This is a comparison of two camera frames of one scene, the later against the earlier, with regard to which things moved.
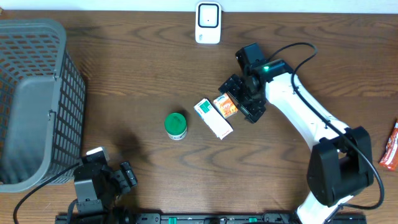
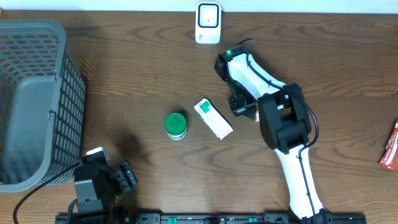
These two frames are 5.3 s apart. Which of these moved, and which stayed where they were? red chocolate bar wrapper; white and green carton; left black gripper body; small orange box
Moved: small orange box
Stayed: red chocolate bar wrapper; white and green carton; left black gripper body
